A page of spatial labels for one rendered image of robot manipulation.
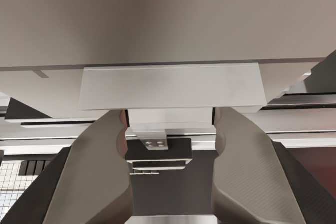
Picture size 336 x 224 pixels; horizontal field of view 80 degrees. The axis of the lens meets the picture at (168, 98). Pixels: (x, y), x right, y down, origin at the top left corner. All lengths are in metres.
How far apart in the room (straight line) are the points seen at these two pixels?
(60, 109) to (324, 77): 0.61
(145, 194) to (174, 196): 0.09
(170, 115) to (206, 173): 0.54
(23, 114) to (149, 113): 0.12
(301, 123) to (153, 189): 0.45
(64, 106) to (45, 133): 0.33
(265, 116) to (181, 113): 0.33
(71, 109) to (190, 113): 0.09
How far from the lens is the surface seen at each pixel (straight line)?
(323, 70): 0.66
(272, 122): 0.48
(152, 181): 0.69
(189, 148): 0.37
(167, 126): 0.21
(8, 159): 0.73
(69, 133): 0.48
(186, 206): 0.69
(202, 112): 0.17
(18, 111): 0.23
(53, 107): 0.18
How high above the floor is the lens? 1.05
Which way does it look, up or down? 22 degrees down
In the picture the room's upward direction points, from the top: 179 degrees clockwise
